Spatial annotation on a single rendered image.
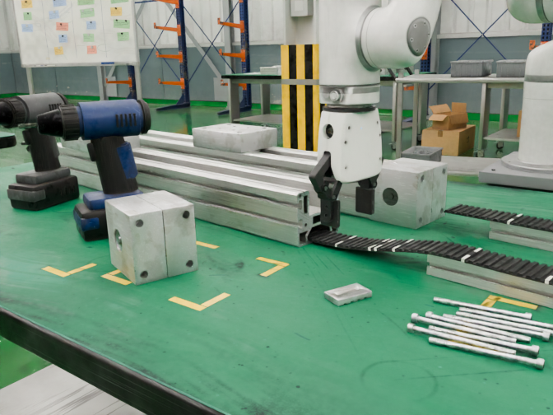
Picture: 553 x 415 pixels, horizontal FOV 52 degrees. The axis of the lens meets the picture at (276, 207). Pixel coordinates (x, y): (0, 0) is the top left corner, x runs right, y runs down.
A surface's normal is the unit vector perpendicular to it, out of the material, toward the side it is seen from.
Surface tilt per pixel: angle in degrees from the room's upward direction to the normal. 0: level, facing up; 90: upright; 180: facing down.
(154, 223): 90
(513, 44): 90
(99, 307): 0
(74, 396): 0
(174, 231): 90
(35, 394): 0
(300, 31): 90
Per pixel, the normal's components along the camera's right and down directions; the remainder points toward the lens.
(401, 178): -0.69, 0.21
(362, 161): 0.72, 0.14
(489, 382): -0.03, -0.96
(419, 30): 0.54, 0.16
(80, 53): -0.29, 0.26
